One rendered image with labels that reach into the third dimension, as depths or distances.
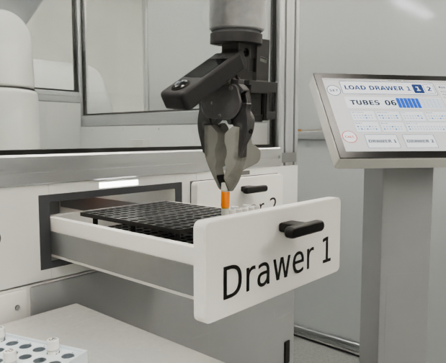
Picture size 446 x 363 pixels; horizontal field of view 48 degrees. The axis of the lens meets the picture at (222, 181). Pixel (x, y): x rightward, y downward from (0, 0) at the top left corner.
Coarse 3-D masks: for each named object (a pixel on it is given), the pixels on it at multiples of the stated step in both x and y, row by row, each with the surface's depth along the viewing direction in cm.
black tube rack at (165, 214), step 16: (112, 208) 81; (128, 208) 81; (144, 208) 81; (160, 208) 82; (176, 208) 82; (192, 208) 81; (208, 208) 81; (96, 224) 77; (128, 224) 69; (144, 224) 67; (160, 224) 67; (176, 224) 66; (176, 240) 64; (192, 240) 71
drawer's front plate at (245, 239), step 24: (240, 216) 56; (264, 216) 59; (288, 216) 63; (312, 216) 67; (336, 216) 72; (216, 240) 53; (240, 240) 56; (264, 240) 59; (288, 240) 63; (312, 240) 68; (336, 240) 73; (216, 264) 53; (240, 264) 56; (312, 264) 68; (336, 264) 73; (216, 288) 53; (240, 288) 57; (264, 288) 60; (288, 288) 64; (216, 312) 54
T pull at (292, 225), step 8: (280, 224) 61; (288, 224) 60; (296, 224) 60; (304, 224) 60; (312, 224) 61; (320, 224) 62; (288, 232) 58; (296, 232) 58; (304, 232) 59; (312, 232) 61
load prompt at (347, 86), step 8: (344, 88) 142; (352, 88) 142; (360, 88) 143; (368, 88) 143; (376, 88) 144; (384, 88) 144; (392, 88) 145; (400, 88) 145; (408, 88) 146; (416, 88) 146; (424, 88) 147; (432, 88) 147
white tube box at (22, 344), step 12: (12, 336) 55; (0, 348) 53; (24, 348) 54; (36, 348) 53; (60, 348) 52; (72, 348) 52; (0, 360) 50; (24, 360) 50; (36, 360) 50; (48, 360) 50; (60, 360) 50; (72, 360) 49; (84, 360) 51
